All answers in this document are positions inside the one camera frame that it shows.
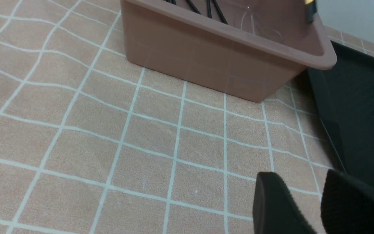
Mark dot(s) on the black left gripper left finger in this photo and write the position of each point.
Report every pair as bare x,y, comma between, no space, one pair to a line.
274,209

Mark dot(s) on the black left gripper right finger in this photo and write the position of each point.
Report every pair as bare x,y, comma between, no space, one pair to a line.
347,205

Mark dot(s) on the black plastic tray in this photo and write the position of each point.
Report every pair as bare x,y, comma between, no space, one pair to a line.
344,98

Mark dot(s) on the brown plastic bin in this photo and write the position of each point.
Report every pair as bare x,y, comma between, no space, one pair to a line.
265,45

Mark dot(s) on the black chopstick in bin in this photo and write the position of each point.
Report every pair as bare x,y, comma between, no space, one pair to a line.
193,7
219,12
209,8

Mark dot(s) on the black chopstick gold tip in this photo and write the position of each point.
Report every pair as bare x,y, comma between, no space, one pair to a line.
310,9

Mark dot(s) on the pink checkered tablecloth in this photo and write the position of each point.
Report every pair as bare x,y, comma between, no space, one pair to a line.
92,144

